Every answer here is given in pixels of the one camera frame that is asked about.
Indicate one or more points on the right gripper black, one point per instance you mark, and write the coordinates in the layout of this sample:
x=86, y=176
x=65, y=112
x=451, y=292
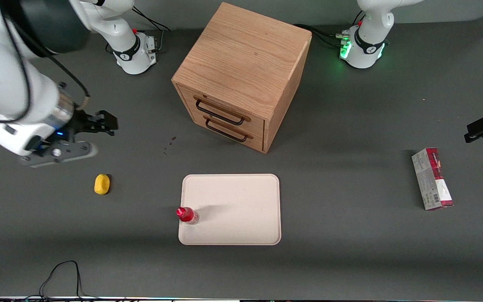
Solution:
x=83, y=124

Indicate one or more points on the red coke bottle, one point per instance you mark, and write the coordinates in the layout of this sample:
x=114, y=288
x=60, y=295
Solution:
x=188, y=215

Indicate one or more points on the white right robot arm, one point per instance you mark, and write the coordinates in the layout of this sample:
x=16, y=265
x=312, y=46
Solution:
x=6, y=88

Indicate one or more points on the cream rectangular tray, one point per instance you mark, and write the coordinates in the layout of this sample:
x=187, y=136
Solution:
x=237, y=205

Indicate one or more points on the yellow lemon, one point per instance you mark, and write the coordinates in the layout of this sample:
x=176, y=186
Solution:
x=102, y=184

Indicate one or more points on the red plaid cardboard box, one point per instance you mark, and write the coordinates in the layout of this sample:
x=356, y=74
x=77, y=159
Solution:
x=432, y=180

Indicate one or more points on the wooden drawer front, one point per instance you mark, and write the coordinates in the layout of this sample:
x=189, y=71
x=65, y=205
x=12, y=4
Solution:
x=224, y=110
x=235, y=133

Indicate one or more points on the wooden drawer cabinet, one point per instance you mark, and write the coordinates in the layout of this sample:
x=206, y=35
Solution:
x=245, y=63

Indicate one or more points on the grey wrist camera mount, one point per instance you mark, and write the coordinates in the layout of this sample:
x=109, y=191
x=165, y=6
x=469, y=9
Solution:
x=74, y=152

